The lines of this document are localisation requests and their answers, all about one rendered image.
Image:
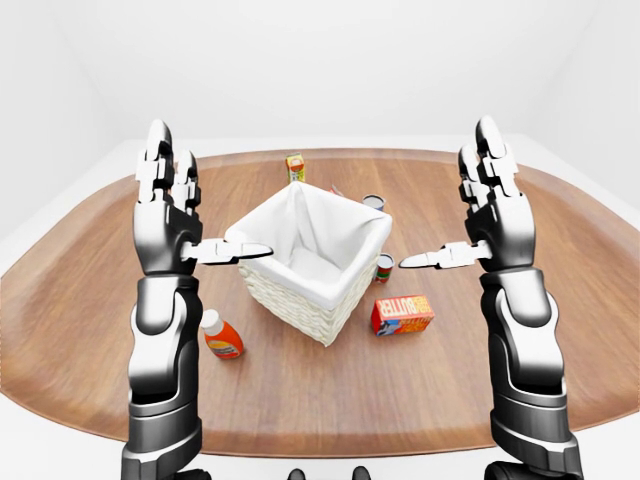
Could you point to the orange bottle with white cap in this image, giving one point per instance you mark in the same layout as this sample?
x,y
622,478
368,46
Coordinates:
x,y
223,336

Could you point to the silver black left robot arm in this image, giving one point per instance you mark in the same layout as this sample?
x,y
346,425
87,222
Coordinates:
x,y
162,370

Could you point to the small dark shape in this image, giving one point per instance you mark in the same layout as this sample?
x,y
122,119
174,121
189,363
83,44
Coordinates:
x,y
361,473
297,474

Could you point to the tin with red green label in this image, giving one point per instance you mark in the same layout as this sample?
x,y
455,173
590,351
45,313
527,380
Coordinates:
x,y
384,269

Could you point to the red orange butter box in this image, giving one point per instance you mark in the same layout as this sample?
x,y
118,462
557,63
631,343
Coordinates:
x,y
402,315

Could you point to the tin with blue label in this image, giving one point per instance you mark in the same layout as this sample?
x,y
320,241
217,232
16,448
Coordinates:
x,y
374,202

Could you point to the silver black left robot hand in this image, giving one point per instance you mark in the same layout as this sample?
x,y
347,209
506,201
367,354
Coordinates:
x,y
162,235

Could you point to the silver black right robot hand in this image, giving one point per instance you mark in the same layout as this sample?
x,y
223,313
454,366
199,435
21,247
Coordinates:
x,y
505,235

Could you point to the white woven lined basket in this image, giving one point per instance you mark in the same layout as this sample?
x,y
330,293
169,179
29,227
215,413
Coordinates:
x,y
312,260

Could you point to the small red white object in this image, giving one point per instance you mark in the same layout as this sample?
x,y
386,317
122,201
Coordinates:
x,y
334,190

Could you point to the yellow green juice carton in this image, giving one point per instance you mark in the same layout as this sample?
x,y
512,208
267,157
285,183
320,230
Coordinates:
x,y
295,167

